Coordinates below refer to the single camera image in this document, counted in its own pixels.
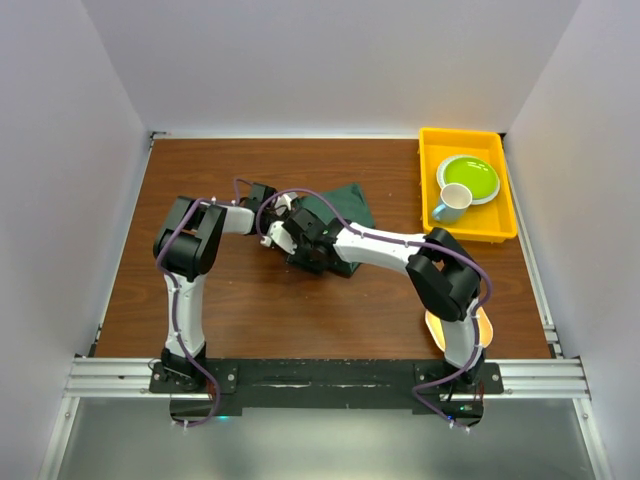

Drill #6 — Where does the yellow plastic bin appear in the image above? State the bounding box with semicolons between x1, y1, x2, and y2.
418;127;518;243

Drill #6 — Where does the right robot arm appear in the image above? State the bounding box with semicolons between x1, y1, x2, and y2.
268;208;492;393

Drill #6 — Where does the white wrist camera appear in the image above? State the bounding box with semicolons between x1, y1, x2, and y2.
273;193;297;216
260;220;297;255

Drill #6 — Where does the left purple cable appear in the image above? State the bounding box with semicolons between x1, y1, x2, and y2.
155;177;222;429

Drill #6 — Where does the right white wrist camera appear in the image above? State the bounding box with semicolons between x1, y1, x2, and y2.
260;220;297;255

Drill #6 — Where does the cream square bowl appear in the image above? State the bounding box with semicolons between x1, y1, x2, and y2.
425;308;494;352

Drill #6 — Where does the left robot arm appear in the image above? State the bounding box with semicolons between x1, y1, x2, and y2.
153;183;297;392

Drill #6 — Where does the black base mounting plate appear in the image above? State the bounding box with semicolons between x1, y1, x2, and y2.
149;359;504;419

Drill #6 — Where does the aluminium frame rail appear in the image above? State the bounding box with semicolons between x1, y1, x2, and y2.
42;135;611;479

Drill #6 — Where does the green plate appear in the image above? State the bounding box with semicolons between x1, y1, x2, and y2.
436;155;501;206

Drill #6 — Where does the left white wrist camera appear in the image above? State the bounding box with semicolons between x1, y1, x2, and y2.
273;193;297;216

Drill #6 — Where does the dark green cloth napkin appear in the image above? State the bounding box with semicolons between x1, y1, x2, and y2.
286;183;375;278

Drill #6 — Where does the white blue mug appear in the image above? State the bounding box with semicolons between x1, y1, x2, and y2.
431;183;473;224

